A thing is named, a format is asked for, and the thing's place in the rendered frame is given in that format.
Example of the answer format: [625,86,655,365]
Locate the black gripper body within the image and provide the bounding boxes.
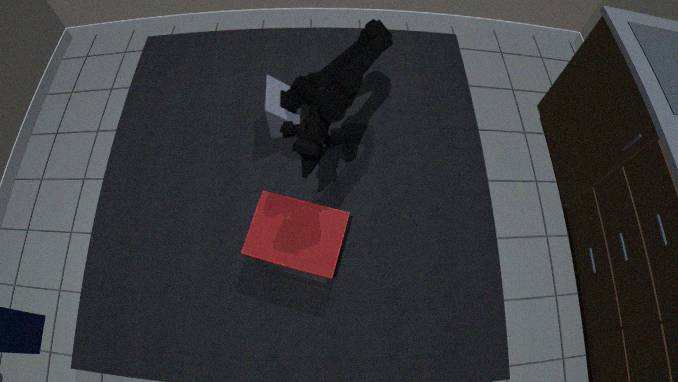
[292,113,332,156]

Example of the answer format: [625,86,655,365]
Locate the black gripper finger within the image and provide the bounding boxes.
[298,152,322,178]
[309,147,327,174]

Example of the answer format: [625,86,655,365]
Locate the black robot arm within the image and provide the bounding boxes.
[280,19,394,139]

